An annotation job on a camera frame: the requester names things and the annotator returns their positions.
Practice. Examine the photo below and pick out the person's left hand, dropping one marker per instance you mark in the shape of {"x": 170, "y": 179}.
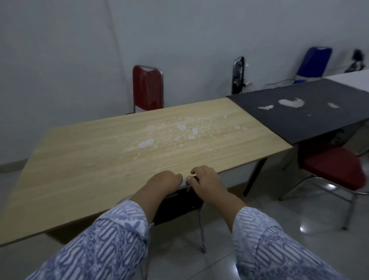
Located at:
{"x": 163, "y": 183}

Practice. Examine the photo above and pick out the person's right hand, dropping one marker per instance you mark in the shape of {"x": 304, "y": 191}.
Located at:
{"x": 207, "y": 184}

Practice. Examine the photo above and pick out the person's left fingers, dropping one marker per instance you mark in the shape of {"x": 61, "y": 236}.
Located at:
{"x": 174, "y": 177}

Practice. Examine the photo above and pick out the person's right fingers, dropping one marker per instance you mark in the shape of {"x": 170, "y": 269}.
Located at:
{"x": 201, "y": 173}

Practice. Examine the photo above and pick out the black chair with chrome frame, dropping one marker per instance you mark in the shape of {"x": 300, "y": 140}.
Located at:
{"x": 178, "y": 205}

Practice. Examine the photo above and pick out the person's left forearm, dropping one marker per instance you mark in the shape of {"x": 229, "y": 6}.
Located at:
{"x": 109, "y": 245}

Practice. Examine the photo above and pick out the person's right forearm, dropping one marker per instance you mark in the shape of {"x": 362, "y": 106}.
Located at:
{"x": 268, "y": 248}

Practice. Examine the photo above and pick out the black table leg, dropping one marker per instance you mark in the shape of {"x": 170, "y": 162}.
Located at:
{"x": 255, "y": 177}

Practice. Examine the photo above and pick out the black plastic-wrapped chair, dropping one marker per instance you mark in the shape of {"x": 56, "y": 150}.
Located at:
{"x": 238, "y": 75}

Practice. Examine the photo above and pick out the red cushioned chrome chair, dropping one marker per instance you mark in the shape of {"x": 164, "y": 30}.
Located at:
{"x": 331, "y": 168}

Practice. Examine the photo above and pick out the blue chair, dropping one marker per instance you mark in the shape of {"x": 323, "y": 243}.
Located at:
{"x": 313, "y": 63}

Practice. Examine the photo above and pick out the red chair with chrome frame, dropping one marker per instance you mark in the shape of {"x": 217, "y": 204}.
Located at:
{"x": 147, "y": 88}

